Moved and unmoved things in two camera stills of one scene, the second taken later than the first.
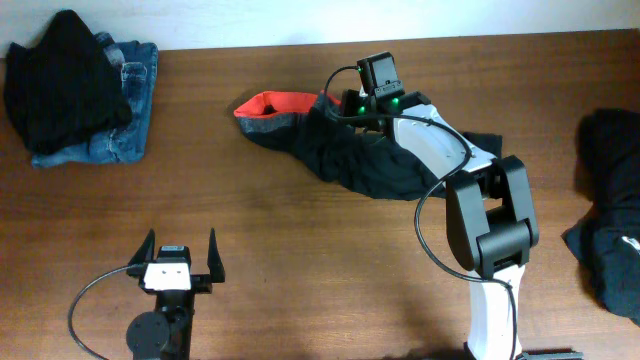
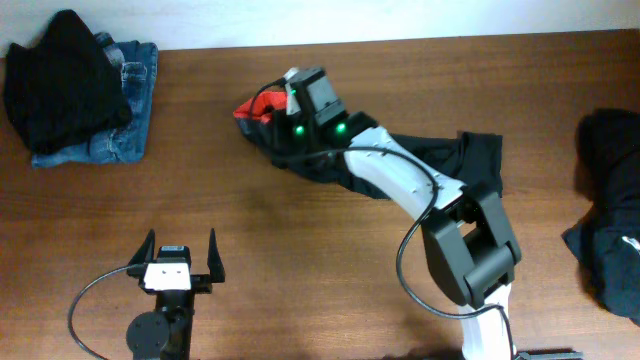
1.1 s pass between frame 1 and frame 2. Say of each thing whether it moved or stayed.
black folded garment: stayed
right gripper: moved
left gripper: stayed
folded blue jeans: stayed
